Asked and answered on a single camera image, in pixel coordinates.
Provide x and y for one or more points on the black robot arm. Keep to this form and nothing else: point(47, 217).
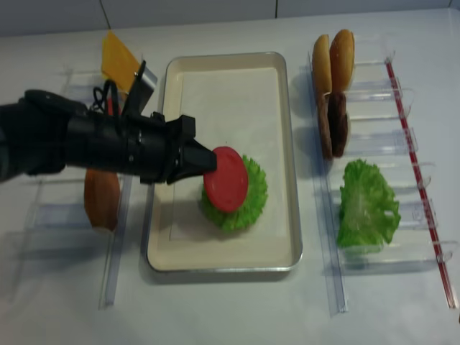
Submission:
point(42, 133)

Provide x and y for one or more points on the clear acrylic rack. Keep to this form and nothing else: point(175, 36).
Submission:
point(45, 232)
point(379, 133)

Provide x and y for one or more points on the golden bun top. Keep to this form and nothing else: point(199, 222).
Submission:
point(342, 60)

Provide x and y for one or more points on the green lettuce leaf in rack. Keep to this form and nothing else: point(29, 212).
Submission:
point(369, 211)

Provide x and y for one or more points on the light brown meat patty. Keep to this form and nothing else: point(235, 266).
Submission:
point(323, 126)

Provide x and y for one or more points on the white parchment paper sheet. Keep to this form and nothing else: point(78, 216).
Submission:
point(241, 109)

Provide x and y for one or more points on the cream metal baking tray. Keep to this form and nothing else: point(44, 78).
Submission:
point(180, 237)

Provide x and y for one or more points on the brown bun half left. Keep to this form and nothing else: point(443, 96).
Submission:
point(101, 199)

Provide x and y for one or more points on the yellow cheese slices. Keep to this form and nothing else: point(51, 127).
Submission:
point(118, 64)

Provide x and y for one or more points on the dark brown meat patty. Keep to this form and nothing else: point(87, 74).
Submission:
point(338, 123)

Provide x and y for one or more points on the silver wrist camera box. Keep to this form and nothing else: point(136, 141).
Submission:
point(145, 82)

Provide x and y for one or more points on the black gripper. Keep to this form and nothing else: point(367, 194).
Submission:
point(170, 153)

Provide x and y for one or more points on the green lettuce leaf on tray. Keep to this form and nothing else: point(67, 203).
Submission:
point(252, 207)

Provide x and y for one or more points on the red tomato slice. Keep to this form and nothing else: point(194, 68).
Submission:
point(112, 106)
point(227, 186)

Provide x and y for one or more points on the clear acrylic left rack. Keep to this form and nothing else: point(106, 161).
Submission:
point(45, 232)

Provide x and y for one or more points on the light bun half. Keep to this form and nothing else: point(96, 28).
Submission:
point(322, 65)

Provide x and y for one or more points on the clear acrylic right rack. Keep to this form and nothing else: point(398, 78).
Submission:
point(379, 133)

